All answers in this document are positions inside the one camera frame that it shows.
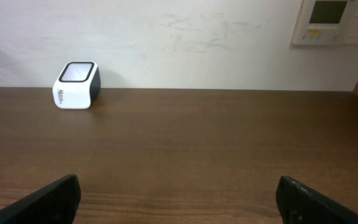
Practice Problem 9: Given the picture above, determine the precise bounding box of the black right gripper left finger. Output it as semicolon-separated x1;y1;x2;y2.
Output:
0;174;81;224

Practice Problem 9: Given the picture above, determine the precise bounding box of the white wall control panel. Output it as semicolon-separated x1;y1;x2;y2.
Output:
291;0;358;46

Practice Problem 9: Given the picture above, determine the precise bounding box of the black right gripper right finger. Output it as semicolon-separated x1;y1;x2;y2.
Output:
276;175;358;224

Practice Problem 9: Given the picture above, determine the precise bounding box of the white barcode scanner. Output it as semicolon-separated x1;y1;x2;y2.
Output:
52;61;101;110

